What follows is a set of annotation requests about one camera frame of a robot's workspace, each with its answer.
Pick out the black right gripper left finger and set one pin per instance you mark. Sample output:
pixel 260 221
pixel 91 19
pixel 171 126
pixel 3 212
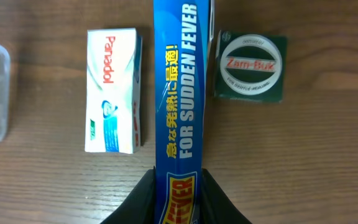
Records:
pixel 139 205

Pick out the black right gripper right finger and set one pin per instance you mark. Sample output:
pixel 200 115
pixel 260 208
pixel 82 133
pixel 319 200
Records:
pixel 216 207

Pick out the white Panadol box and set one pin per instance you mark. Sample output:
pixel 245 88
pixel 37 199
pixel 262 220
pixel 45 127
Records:
pixel 113 78

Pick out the green Zam-Buk tin box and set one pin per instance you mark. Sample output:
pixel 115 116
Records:
pixel 250 67

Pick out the blue Cool Fever box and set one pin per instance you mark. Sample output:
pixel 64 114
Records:
pixel 183 31

